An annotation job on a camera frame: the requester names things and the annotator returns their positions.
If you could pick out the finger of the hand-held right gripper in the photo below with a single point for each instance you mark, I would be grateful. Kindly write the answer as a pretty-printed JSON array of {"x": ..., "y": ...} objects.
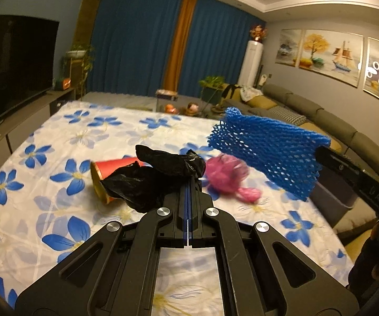
[{"x": 337, "y": 166}]

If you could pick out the grey television cabinet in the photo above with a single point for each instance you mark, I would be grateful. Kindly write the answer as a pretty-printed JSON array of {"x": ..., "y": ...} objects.
[{"x": 28, "y": 115}]

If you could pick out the wooden wall panel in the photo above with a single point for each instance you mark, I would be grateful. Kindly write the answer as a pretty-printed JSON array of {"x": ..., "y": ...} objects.
[{"x": 85, "y": 33}]

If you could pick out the blue curtain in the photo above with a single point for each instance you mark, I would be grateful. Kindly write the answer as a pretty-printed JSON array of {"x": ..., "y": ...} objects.
[{"x": 136, "y": 39}]

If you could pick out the white kettle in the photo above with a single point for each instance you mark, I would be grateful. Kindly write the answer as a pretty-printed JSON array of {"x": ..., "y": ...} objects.
[{"x": 263, "y": 80}]

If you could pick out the white cloth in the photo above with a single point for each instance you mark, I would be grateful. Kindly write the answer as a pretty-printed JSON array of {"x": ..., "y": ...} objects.
[{"x": 250, "y": 92}]

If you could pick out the plant on stand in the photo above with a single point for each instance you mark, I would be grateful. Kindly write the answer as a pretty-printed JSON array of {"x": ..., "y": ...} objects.
[{"x": 79, "y": 56}]

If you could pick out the blue foam net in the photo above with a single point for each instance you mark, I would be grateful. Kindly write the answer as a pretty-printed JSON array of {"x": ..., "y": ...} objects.
[{"x": 268, "y": 148}]

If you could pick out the black plastic bag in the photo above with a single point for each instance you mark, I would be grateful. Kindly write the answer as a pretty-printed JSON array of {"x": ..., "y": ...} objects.
[{"x": 150, "y": 177}]

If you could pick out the small landscape painting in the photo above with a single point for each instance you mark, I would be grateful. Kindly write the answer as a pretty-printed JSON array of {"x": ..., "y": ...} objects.
[{"x": 288, "y": 47}]

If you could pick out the small box on table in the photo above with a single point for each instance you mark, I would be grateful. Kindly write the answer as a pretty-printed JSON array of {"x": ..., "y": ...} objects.
[{"x": 167, "y": 94}]

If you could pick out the black and yellow bag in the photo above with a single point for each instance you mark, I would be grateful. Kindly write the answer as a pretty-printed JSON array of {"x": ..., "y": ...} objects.
[{"x": 231, "y": 92}]

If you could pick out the pink plastic bag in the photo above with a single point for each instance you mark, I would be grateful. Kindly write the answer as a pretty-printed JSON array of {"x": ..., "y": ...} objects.
[{"x": 229, "y": 174}]

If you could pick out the grey plastic bin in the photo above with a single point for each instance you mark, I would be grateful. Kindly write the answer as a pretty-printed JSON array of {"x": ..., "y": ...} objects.
[{"x": 332, "y": 197}]

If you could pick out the orange curtain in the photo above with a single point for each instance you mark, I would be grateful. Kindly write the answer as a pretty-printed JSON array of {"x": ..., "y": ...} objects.
[{"x": 179, "y": 39}]

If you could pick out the white blue floral sheet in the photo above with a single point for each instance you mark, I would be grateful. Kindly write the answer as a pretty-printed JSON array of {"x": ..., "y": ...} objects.
[{"x": 77, "y": 138}]

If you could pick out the grey sofa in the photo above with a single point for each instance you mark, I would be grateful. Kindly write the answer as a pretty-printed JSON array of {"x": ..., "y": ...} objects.
[{"x": 341, "y": 125}]

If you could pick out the checked cushion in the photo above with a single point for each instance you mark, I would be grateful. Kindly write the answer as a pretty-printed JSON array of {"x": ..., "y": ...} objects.
[{"x": 288, "y": 116}]

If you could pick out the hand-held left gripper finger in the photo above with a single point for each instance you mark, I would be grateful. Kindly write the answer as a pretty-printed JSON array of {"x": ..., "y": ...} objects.
[
  {"x": 191, "y": 217},
  {"x": 186, "y": 217}
]

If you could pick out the tree and sailboat painting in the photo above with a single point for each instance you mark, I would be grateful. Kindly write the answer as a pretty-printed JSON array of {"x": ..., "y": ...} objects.
[{"x": 331, "y": 57}]

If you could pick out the white standing air conditioner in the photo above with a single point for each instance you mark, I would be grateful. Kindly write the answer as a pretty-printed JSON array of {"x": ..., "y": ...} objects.
[{"x": 250, "y": 64}]

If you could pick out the orange glowing ornament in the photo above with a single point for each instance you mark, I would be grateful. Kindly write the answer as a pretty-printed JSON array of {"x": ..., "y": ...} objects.
[{"x": 63, "y": 84}]

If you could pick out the artificial flower decoration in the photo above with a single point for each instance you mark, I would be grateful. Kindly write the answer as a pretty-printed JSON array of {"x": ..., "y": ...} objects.
[{"x": 258, "y": 33}]

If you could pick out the black television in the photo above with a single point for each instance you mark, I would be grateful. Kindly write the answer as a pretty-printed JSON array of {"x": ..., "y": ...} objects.
[{"x": 15, "y": 65}]

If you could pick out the small yellow cushion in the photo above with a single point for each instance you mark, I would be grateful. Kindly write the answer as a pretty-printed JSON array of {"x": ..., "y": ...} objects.
[{"x": 262, "y": 102}]

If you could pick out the small toy figure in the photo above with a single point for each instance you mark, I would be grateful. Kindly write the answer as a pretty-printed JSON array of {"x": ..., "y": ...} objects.
[{"x": 193, "y": 108}]

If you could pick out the red paper cup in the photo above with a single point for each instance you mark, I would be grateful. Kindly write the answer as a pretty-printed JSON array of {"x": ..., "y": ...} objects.
[{"x": 110, "y": 169}]

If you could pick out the green potted plant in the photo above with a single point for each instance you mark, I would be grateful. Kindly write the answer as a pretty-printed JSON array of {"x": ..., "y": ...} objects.
[{"x": 211, "y": 84}]

